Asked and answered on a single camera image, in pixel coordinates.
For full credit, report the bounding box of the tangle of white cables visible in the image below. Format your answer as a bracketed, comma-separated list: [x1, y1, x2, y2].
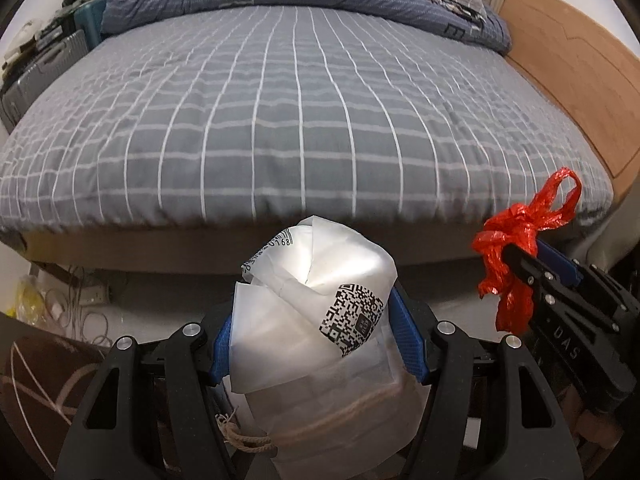
[44, 265, 117, 347]

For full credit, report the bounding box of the grey checked bed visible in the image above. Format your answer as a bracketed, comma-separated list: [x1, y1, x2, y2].
[0, 5, 617, 277]

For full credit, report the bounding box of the person's left leg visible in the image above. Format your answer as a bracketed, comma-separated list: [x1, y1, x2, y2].
[0, 310, 109, 467]

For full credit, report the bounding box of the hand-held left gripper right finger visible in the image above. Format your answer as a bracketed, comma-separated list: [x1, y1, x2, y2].
[387, 282, 583, 480]

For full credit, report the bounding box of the teal plastic stool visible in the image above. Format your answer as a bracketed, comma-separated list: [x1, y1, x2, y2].
[75, 0, 109, 49]

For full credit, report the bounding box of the grey suitcase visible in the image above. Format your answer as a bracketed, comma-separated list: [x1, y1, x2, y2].
[0, 30, 89, 134]

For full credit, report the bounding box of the red plastic bag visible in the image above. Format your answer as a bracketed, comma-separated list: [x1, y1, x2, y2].
[472, 166, 584, 334]

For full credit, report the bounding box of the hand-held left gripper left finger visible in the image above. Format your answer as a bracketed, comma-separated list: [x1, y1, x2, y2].
[55, 302, 251, 480]

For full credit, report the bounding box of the white drawstring bag with QR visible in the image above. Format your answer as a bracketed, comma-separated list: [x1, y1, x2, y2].
[215, 215, 434, 480]

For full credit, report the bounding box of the white power strip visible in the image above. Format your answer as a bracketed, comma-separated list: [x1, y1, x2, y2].
[75, 282, 112, 307]

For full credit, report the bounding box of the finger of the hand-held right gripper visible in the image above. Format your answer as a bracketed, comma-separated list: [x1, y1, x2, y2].
[501, 241, 557, 312]
[536, 239, 584, 289]

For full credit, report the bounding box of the yellow plastic bag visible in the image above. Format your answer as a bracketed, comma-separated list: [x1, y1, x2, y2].
[15, 275, 47, 327]

